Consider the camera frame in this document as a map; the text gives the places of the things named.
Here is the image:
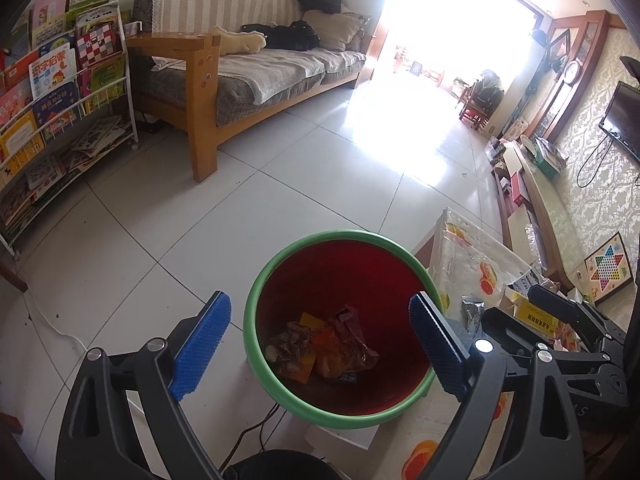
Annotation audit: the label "yellow cardboard box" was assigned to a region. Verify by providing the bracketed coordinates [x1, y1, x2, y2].
[499, 287, 559, 339]

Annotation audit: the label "brown wrapper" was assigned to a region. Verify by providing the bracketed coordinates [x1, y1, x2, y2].
[264, 324, 293, 380]

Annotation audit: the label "orange snack bag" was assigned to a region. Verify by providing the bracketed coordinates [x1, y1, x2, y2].
[311, 306, 380, 382]

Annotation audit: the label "silver foil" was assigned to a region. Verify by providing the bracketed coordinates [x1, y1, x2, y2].
[461, 295, 486, 335]

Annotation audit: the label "grey toothpaste box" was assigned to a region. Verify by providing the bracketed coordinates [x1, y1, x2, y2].
[508, 269, 541, 298]

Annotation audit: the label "chinese checkers board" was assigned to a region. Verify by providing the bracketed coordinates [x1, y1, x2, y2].
[585, 232, 634, 306]

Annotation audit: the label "fruit print tablecloth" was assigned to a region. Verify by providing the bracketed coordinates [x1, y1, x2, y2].
[324, 206, 551, 480]

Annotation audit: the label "long tv cabinet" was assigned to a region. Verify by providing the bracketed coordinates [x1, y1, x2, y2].
[491, 141, 585, 292]

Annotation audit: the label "red bin with green rim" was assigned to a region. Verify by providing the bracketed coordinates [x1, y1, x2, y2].
[243, 230, 440, 429]

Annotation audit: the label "green box on cabinet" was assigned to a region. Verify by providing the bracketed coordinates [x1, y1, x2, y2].
[535, 146, 565, 180]

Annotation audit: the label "wooden chair with clothes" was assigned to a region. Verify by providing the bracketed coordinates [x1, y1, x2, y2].
[459, 70, 504, 131]

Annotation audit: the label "white book rack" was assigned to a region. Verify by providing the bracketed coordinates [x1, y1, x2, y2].
[1, 0, 139, 256]

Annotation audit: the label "wooden sofa with striped cover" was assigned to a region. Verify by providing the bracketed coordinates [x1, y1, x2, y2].
[127, 0, 371, 182]

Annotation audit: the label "cream plush toy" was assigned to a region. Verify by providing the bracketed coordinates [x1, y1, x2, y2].
[212, 27, 267, 56]

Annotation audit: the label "black clothes on sofa seat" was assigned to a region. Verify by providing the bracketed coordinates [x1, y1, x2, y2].
[240, 21, 320, 51]

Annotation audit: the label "beige pillow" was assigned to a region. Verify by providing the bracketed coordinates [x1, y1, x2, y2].
[303, 10, 362, 52]

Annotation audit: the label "white floor cable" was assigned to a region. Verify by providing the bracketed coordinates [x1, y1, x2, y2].
[19, 288, 89, 356]

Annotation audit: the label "wall mounted television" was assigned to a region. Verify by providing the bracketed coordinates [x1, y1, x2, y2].
[599, 81, 640, 162]

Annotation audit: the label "wall clock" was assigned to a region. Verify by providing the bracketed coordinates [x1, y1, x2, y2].
[563, 58, 582, 86]

